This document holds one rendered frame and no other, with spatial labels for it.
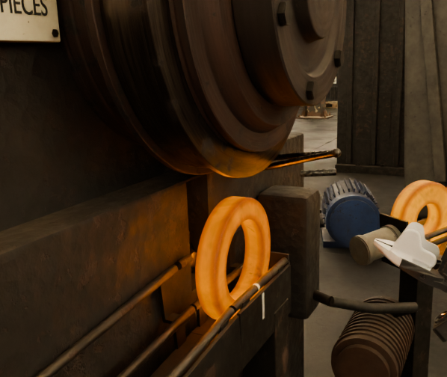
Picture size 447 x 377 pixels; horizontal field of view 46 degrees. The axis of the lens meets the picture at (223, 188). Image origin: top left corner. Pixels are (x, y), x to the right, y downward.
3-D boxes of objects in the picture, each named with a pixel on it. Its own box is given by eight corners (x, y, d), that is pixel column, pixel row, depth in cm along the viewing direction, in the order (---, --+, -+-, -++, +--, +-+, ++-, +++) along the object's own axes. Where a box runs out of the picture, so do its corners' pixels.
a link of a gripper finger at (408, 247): (384, 213, 79) (446, 238, 75) (371, 247, 81) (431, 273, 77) (380, 219, 76) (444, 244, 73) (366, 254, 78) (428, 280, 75)
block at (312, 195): (254, 312, 101) (251, 192, 96) (270, 295, 108) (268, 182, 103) (307, 323, 96) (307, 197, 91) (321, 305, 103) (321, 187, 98)
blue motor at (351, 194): (323, 256, 281) (324, 194, 273) (318, 224, 336) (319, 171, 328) (382, 257, 277) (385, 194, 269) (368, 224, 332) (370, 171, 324)
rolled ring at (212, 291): (270, 185, 82) (251, 183, 84) (212, 216, 67) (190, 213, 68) (272, 293, 87) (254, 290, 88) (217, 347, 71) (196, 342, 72)
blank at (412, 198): (386, 189, 105) (399, 192, 102) (442, 171, 111) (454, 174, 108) (389, 259, 109) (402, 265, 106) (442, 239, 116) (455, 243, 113)
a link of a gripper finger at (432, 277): (407, 250, 79) (466, 274, 75) (402, 260, 79) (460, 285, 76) (401, 260, 75) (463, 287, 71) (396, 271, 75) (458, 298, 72)
